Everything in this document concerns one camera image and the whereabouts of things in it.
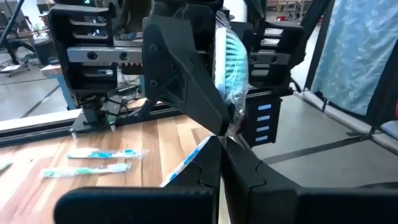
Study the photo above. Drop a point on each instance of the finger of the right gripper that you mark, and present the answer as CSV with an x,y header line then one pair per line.
x,y
174,62

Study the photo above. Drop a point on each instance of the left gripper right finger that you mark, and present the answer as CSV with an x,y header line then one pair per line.
x,y
280,205

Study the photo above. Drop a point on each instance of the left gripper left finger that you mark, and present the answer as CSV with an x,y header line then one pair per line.
x,y
140,208

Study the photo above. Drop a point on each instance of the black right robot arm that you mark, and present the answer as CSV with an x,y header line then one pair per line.
x,y
91,109

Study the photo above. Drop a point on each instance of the blue patterned fabric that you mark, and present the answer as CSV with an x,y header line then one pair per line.
x,y
351,56

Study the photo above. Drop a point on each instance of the blue-grey metal table frame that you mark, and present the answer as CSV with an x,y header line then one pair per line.
x,y
66,93

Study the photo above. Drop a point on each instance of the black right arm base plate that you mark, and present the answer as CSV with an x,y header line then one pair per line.
x,y
99,119

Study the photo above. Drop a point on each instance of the black metal post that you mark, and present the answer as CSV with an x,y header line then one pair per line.
x,y
317,46

